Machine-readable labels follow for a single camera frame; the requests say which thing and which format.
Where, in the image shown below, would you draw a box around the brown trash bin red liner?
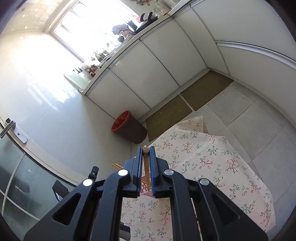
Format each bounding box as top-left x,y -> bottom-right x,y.
111,110 -> 147,144

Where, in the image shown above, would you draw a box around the white kitchen cabinets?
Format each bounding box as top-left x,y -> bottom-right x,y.
84,1 -> 295,123

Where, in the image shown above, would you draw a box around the black frying pan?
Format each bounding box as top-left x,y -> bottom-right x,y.
134,11 -> 158,35

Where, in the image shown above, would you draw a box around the floral tablecloth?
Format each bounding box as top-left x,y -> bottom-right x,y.
121,116 -> 276,240

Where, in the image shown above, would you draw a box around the pink perforated utensil holder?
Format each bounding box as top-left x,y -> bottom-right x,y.
140,178 -> 152,197

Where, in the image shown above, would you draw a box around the brown floor mat left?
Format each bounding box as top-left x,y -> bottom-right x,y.
146,95 -> 192,142

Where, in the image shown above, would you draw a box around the silver door handle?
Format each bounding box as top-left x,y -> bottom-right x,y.
1,118 -> 28,145

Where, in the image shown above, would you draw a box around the brown floor mat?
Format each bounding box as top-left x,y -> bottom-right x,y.
181,70 -> 233,111
146,95 -> 192,142

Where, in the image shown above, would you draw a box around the glass sliding door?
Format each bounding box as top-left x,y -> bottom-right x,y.
0,120 -> 84,241

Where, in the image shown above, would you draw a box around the brown floor mat right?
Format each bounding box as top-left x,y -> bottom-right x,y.
181,70 -> 233,111

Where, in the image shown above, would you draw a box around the wooden chopstick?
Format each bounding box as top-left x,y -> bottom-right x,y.
112,163 -> 123,170
142,146 -> 151,191

